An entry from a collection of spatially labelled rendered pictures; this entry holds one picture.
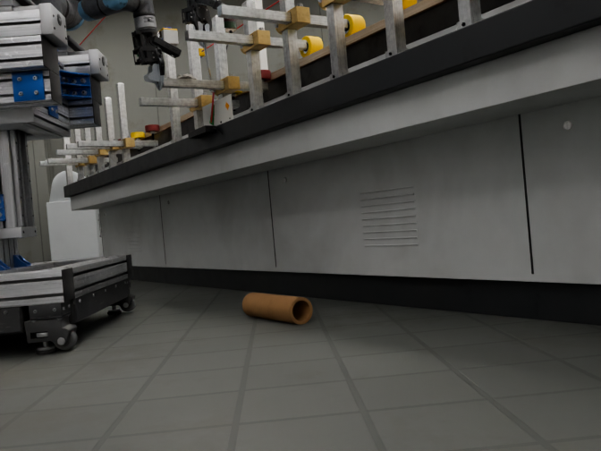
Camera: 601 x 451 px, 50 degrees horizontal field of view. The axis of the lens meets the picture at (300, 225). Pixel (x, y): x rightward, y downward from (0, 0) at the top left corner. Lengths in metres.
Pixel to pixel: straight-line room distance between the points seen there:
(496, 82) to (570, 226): 0.39
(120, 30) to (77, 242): 3.07
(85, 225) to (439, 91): 7.34
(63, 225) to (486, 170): 7.36
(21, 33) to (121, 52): 7.59
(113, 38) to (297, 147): 7.75
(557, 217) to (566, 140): 0.18
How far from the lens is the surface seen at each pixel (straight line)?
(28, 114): 2.18
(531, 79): 1.45
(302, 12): 2.12
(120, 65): 9.62
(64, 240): 8.71
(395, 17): 1.75
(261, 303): 2.04
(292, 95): 2.10
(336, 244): 2.30
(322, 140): 2.00
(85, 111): 2.51
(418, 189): 1.96
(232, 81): 2.50
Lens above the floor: 0.31
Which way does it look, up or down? level
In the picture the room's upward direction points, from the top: 5 degrees counter-clockwise
